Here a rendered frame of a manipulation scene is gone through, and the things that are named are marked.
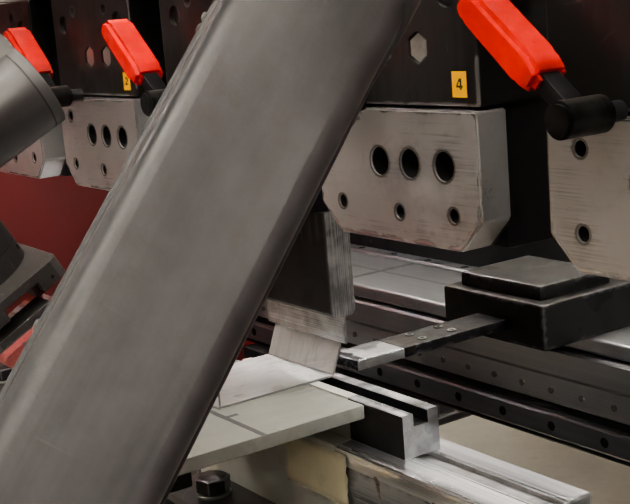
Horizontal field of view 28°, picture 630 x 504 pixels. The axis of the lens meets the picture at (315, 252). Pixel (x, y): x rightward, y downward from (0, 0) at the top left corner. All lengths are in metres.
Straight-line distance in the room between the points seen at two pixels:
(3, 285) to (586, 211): 0.36
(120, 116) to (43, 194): 0.71
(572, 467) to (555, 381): 2.39
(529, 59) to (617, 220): 0.09
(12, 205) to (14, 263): 0.92
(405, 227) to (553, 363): 0.37
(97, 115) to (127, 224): 0.71
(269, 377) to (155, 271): 0.57
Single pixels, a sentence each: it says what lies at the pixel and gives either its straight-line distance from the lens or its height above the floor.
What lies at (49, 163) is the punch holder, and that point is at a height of 1.14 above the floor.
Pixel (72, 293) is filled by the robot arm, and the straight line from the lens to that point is 0.36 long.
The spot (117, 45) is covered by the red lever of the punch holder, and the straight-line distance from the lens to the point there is 0.94.
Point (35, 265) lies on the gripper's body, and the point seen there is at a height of 1.12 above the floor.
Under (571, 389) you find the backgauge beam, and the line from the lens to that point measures 1.07.
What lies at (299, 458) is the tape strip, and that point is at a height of 0.95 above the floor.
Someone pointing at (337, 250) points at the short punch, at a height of 1.10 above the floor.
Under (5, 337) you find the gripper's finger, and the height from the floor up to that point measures 1.08.
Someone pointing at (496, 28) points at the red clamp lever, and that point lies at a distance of 0.60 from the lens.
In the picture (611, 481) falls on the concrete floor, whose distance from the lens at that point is 3.38.
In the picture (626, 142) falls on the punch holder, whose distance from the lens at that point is 0.60.
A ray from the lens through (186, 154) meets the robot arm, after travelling 0.36.
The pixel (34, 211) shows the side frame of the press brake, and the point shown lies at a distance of 1.73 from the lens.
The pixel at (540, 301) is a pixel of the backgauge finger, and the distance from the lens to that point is 1.01.
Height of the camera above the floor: 1.27
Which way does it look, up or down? 11 degrees down
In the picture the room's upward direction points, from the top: 5 degrees counter-clockwise
